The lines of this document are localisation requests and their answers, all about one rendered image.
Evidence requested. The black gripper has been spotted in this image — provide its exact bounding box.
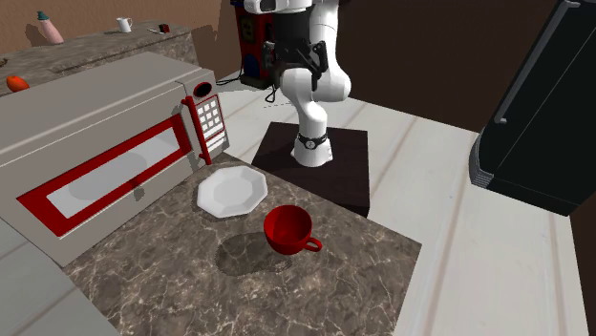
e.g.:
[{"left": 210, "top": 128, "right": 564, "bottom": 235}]
[{"left": 262, "top": 9, "right": 330, "bottom": 93}]

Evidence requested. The red and black arcade machine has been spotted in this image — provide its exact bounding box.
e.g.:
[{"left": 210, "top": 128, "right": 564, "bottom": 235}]
[{"left": 231, "top": 0, "right": 277, "bottom": 91}]

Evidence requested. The dark robot stand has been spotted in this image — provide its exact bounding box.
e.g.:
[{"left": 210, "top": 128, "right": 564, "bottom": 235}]
[{"left": 251, "top": 121, "right": 372, "bottom": 219}]

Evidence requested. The white octagonal plate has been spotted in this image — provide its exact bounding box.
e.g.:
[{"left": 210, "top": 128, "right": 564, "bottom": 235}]
[{"left": 196, "top": 164, "right": 269, "bottom": 220}]

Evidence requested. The red cup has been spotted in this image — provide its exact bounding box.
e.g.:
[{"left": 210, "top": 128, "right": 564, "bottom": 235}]
[{"left": 263, "top": 204, "right": 324, "bottom": 256}]

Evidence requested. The grey microwave with red trim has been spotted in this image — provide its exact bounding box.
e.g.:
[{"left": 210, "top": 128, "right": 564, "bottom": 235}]
[{"left": 0, "top": 51, "right": 231, "bottom": 269}]

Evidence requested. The pink bottle with teal cap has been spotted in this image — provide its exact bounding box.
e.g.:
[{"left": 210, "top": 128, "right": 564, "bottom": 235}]
[{"left": 36, "top": 10, "right": 65, "bottom": 46}]

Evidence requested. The black refrigerator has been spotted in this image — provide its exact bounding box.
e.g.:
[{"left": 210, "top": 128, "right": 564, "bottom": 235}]
[{"left": 468, "top": 0, "right": 596, "bottom": 218}]

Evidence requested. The orange fruit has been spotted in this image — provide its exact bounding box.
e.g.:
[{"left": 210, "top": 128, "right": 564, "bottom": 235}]
[{"left": 6, "top": 74, "right": 31, "bottom": 94}]

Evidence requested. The black cable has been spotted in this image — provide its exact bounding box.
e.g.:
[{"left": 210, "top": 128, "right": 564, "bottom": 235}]
[{"left": 215, "top": 69, "right": 245, "bottom": 88}]

